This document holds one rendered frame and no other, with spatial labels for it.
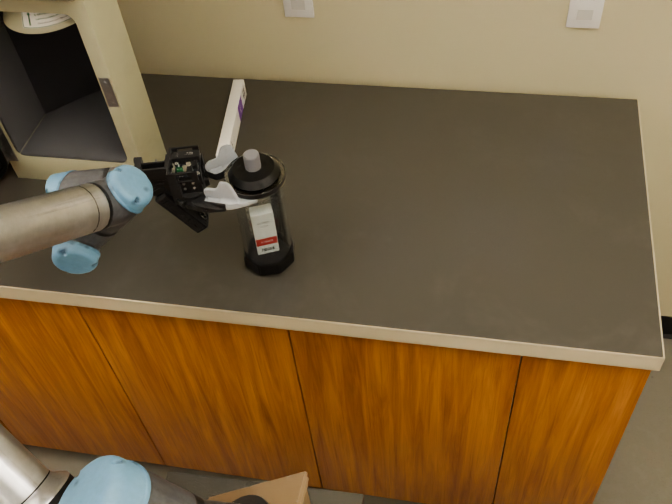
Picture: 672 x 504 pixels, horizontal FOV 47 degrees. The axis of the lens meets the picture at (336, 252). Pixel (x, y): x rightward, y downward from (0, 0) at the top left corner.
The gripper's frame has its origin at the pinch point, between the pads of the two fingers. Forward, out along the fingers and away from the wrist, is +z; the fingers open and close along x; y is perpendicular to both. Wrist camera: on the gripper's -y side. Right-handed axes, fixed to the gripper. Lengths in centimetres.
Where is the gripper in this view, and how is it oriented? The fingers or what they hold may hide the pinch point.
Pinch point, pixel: (253, 183)
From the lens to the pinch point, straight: 138.0
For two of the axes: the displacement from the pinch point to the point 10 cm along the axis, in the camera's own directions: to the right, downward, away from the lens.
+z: 9.9, -1.0, 0.0
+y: -0.6, -6.5, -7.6
